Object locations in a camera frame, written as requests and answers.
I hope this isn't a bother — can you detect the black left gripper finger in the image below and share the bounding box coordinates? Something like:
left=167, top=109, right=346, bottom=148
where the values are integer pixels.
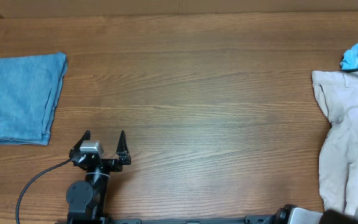
left=73, top=130, right=91, bottom=150
left=116, top=130, right=131, bottom=165

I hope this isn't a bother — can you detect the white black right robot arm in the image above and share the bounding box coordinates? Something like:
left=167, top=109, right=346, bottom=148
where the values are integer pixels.
left=266, top=44, right=358, bottom=223

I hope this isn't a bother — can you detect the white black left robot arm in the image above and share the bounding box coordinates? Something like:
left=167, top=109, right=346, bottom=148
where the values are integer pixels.
left=66, top=130, right=131, bottom=223

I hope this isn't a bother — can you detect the light blue crumpled cloth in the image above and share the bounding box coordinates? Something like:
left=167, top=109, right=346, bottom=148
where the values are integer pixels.
left=340, top=43, right=358, bottom=70

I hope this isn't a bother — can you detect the folded blue denim cloth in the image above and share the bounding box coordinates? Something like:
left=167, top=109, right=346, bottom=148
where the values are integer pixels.
left=0, top=52, right=67, bottom=146

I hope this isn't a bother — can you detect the light pink garment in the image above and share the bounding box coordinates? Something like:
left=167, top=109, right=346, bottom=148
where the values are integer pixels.
left=311, top=70, right=358, bottom=215

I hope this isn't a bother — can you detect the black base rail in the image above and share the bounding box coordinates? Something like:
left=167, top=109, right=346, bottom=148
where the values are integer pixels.
left=54, top=214, right=279, bottom=224

